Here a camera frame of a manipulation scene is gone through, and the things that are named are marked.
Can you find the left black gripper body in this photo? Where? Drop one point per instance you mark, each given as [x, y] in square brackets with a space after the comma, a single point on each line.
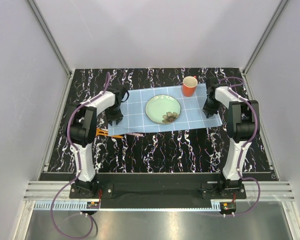
[113, 113]

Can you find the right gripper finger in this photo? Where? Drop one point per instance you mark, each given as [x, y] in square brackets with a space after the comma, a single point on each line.
[211, 116]
[206, 113]

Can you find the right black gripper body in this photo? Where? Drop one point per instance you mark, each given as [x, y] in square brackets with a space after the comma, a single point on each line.
[211, 106]

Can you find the orange plastic fork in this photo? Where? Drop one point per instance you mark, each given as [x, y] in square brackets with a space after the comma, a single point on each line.
[105, 133]

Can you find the blue checked placemat cloth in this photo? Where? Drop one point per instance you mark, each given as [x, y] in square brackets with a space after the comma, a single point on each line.
[191, 117]

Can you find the orange mug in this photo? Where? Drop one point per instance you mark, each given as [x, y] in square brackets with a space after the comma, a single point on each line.
[189, 85]

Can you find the green floral plate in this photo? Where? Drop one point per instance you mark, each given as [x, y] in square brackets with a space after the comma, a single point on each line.
[163, 109]

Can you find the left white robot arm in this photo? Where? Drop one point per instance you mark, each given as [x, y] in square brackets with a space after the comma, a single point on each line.
[81, 131]

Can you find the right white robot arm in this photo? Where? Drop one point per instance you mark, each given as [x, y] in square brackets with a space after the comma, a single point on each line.
[242, 126]

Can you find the left control board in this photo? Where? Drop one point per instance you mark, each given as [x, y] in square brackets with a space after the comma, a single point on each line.
[93, 205]

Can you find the control board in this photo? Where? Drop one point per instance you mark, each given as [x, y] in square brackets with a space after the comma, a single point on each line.
[93, 205]
[229, 206]

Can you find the right control board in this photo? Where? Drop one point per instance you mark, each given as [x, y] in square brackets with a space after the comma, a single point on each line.
[229, 206]

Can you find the pink handled knife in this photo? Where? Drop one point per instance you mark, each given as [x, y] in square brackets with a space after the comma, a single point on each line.
[136, 134]

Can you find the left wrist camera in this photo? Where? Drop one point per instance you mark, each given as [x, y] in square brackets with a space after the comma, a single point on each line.
[121, 93]

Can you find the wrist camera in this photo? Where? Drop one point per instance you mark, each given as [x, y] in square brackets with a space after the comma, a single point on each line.
[211, 84]
[121, 93]

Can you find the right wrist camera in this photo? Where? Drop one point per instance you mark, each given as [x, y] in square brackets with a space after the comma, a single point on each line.
[211, 84]

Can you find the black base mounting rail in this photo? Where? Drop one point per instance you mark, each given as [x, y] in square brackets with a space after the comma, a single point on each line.
[136, 203]

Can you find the front aluminium rail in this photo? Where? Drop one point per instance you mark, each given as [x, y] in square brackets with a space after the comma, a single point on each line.
[266, 191]

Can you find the right aluminium frame post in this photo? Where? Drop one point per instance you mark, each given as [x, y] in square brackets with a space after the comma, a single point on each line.
[265, 35]

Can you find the aluminium frame post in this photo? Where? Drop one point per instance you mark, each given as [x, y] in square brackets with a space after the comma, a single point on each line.
[265, 35]
[48, 35]

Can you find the left aluminium frame post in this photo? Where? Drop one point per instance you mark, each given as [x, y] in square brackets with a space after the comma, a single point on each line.
[48, 35]

